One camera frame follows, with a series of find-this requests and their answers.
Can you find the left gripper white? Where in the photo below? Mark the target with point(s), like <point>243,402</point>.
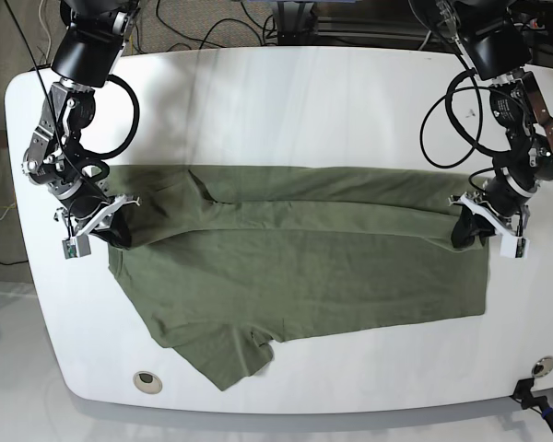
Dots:
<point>479,221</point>

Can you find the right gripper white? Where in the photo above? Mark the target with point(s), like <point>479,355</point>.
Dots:
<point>106,221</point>

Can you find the olive green T-shirt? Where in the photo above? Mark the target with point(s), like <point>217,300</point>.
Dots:
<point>224,261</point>

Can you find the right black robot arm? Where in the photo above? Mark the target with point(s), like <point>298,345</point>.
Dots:
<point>95,37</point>

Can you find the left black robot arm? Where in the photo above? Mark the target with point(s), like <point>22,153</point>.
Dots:
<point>491,48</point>

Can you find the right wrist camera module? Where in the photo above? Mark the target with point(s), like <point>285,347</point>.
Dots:
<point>76,247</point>

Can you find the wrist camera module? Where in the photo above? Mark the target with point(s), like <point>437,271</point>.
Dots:
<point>76,247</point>
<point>514,247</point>

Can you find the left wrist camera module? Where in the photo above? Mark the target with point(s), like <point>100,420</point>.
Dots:
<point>514,247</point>

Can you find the left table cable grommet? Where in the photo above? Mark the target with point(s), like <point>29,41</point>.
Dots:
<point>147,382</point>

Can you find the table cable grommet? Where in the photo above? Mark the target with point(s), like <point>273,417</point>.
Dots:
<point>542,367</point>
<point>147,382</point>

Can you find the right table cable grommet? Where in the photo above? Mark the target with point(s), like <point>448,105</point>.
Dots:
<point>542,367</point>

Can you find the black table clamp mount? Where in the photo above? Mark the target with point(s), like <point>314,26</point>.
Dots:
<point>524,396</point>

